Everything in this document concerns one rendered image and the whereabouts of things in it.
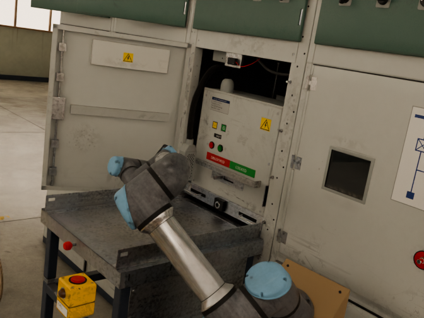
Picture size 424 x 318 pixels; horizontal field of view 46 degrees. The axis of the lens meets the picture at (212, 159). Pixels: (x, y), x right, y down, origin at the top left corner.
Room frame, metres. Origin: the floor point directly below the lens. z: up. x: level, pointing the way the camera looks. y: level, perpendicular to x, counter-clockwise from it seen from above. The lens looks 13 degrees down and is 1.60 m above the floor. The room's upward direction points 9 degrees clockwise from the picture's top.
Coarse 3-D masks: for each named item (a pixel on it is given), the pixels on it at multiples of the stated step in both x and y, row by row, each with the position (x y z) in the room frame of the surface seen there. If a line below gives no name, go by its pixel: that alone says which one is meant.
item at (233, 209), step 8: (192, 184) 2.33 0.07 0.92; (192, 192) 2.32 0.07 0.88; (200, 192) 2.29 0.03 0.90; (208, 192) 2.24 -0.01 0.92; (208, 200) 2.24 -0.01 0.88; (232, 208) 2.12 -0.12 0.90; (240, 208) 2.09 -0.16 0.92; (248, 216) 2.05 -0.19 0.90; (256, 216) 2.01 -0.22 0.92; (248, 224) 2.04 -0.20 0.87
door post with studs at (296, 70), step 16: (304, 32) 1.92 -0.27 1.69; (304, 48) 1.91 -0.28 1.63; (304, 64) 1.90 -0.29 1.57; (288, 80) 1.94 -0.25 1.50; (288, 96) 1.94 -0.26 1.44; (288, 112) 1.92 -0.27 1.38; (288, 128) 1.91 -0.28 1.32; (288, 144) 1.90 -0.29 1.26; (272, 176) 1.94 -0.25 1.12; (272, 192) 1.93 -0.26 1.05; (272, 208) 1.92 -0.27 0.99; (272, 224) 1.91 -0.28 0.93
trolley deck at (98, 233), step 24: (48, 216) 1.86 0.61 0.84; (72, 216) 1.88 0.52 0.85; (96, 216) 1.92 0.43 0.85; (120, 216) 1.96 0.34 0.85; (192, 216) 2.09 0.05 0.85; (72, 240) 1.71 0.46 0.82; (96, 240) 1.68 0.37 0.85; (120, 240) 1.71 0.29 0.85; (144, 240) 1.75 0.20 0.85; (96, 264) 1.57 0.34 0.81; (144, 264) 1.55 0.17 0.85; (168, 264) 1.59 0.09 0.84; (216, 264) 1.75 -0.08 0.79; (120, 288) 1.46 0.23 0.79
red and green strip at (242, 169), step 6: (210, 156) 2.28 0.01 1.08; (216, 156) 2.25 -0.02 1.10; (216, 162) 2.24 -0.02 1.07; (222, 162) 2.22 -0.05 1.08; (228, 162) 2.19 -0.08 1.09; (234, 162) 2.16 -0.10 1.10; (234, 168) 2.16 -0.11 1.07; (240, 168) 2.13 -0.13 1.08; (246, 168) 2.10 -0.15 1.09; (246, 174) 2.10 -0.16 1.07; (252, 174) 2.07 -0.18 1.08
